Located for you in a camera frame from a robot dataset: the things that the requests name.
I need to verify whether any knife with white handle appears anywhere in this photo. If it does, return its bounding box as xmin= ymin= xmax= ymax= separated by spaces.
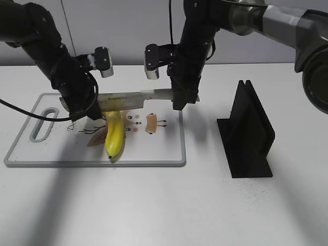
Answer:
xmin=59 ymin=88 xmax=200 ymax=112

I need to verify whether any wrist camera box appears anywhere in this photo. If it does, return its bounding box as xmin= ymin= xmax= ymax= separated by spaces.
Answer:
xmin=144 ymin=44 xmax=177 ymax=80
xmin=76 ymin=46 xmax=115 ymax=78

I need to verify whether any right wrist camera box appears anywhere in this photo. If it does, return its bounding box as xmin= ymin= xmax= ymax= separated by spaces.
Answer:
xmin=144 ymin=44 xmax=177 ymax=80

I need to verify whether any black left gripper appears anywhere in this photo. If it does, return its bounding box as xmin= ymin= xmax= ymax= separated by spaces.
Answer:
xmin=50 ymin=55 xmax=103 ymax=121

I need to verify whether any white cutting board grey rim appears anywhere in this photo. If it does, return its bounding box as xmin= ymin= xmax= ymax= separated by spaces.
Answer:
xmin=4 ymin=100 xmax=186 ymax=168

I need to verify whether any yellow plastic banana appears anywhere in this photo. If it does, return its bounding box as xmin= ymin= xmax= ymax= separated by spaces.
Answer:
xmin=105 ymin=111 xmax=125 ymax=162

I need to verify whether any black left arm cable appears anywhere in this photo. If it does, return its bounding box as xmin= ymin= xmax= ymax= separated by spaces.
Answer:
xmin=0 ymin=98 xmax=75 ymax=122

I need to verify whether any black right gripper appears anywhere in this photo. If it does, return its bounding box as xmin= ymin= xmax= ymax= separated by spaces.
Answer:
xmin=167 ymin=43 xmax=207 ymax=111

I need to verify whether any black knife stand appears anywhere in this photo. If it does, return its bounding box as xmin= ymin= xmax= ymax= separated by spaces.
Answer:
xmin=217 ymin=80 xmax=275 ymax=178

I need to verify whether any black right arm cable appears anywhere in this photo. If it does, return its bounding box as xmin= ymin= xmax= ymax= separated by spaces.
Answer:
xmin=168 ymin=0 xmax=175 ymax=47

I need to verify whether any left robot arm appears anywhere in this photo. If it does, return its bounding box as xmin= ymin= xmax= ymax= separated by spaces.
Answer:
xmin=1 ymin=1 xmax=102 ymax=121

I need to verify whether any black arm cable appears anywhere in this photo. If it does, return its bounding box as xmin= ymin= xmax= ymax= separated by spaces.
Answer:
xmin=0 ymin=98 xmax=75 ymax=122
xmin=168 ymin=0 xmax=175 ymax=47

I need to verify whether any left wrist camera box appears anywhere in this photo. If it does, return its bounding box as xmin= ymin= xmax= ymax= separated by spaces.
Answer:
xmin=76 ymin=46 xmax=115 ymax=78

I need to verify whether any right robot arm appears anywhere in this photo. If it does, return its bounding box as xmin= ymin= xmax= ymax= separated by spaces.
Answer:
xmin=168 ymin=1 xmax=327 ymax=113

